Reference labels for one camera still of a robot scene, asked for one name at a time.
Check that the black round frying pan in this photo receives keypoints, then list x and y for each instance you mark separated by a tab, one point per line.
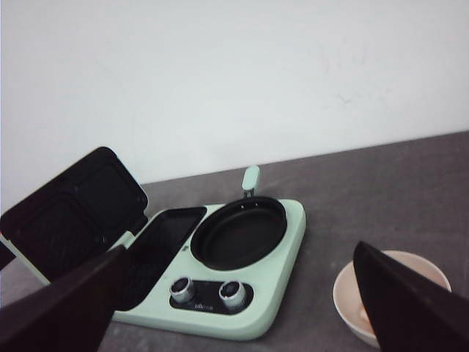
242	232

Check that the left silver control knob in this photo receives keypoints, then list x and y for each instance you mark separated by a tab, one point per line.
182	289

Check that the right silver control knob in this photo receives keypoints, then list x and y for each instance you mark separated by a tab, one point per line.
232	294

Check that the mint green breakfast maker base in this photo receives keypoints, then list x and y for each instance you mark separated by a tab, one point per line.
160	252

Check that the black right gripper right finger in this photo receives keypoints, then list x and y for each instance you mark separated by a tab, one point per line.
407	311

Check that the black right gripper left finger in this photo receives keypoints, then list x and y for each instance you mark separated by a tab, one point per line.
71	313

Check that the silver control knob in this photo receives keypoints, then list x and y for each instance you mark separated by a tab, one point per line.
182	289
232	294

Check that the breakfast maker hinged lid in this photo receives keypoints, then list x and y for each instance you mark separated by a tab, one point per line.
78	215

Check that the beige ribbed bowl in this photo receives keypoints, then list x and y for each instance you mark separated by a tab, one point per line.
347	298

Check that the pale shrimp piece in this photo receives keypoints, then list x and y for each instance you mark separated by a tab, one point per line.
363	315

